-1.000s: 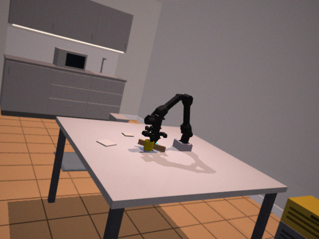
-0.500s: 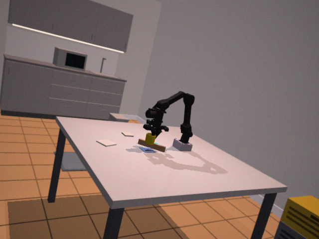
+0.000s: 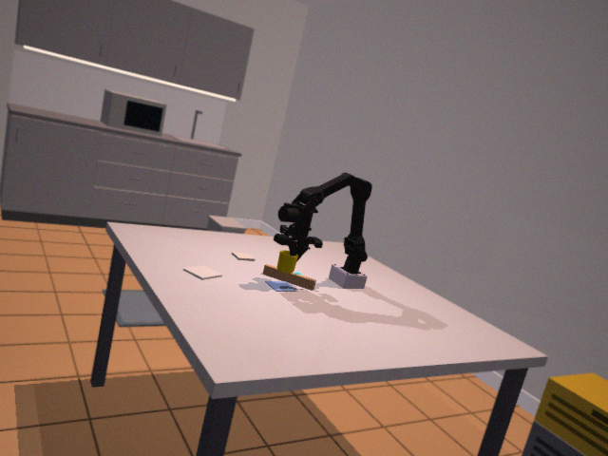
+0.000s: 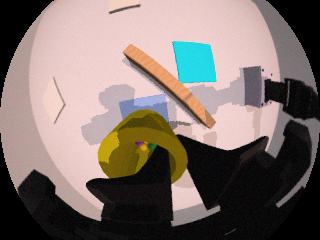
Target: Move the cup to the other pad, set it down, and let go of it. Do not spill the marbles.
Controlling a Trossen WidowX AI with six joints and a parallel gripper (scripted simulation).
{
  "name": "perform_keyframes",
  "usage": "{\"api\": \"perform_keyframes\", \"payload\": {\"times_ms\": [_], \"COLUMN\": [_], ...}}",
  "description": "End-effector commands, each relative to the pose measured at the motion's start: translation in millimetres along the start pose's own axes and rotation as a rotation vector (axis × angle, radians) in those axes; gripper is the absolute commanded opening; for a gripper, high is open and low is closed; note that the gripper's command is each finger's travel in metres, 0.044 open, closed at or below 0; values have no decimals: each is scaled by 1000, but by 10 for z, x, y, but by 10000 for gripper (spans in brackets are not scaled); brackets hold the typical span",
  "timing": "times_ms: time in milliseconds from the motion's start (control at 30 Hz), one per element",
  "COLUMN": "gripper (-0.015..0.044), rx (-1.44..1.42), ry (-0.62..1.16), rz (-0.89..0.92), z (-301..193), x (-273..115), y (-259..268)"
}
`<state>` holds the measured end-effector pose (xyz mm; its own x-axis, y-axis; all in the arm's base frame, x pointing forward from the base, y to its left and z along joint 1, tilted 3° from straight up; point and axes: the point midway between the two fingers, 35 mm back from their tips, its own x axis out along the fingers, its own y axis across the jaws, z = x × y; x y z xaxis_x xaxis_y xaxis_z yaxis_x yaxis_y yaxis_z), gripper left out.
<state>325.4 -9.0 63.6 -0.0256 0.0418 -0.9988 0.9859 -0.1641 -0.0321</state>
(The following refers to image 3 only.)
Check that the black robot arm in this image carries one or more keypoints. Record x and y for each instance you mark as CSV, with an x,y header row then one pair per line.
x,y
313,196

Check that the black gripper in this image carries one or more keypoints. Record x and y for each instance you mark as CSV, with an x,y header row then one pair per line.
x,y
300,238

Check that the orange flat bar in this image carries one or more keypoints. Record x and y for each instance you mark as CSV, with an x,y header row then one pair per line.
x,y
299,280

